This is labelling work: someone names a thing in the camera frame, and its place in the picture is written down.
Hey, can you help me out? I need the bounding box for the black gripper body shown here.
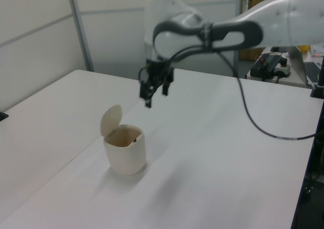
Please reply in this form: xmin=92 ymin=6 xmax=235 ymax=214
xmin=145 ymin=59 xmax=176 ymax=85

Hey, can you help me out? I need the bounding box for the grey metal partition post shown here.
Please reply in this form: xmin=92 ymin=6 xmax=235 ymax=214
xmin=234 ymin=0 xmax=244 ymax=78
xmin=67 ymin=0 xmax=95 ymax=72

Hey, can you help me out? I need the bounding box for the small cream bin with lid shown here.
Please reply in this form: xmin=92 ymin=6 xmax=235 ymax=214
xmin=100 ymin=104 xmax=147 ymax=176

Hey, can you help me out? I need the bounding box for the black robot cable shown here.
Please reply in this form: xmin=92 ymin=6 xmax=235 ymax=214
xmin=164 ymin=45 xmax=318 ymax=141

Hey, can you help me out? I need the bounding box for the brown cardboard box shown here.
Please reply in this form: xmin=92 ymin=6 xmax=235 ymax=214
xmin=239 ymin=48 xmax=267 ymax=62
xmin=247 ymin=0 xmax=266 ymax=12

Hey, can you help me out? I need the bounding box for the black electronics box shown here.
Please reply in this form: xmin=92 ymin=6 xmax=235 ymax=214
xmin=250 ymin=53 xmax=282 ymax=82

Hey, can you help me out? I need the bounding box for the yellow container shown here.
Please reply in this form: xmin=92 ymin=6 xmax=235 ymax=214
xmin=296 ymin=44 xmax=311 ymax=54

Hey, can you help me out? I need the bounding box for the grey emergency stop button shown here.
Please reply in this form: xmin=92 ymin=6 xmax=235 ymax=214
xmin=274 ymin=58 xmax=292 ymax=79

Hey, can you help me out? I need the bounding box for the black cable strap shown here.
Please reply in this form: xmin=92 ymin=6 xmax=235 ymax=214
xmin=201 ymin=23 xmax=215 ymax=53

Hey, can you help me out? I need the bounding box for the silver open laptop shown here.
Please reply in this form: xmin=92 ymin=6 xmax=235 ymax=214
xmin=287 ymin=45 xmax=322 ymax=87

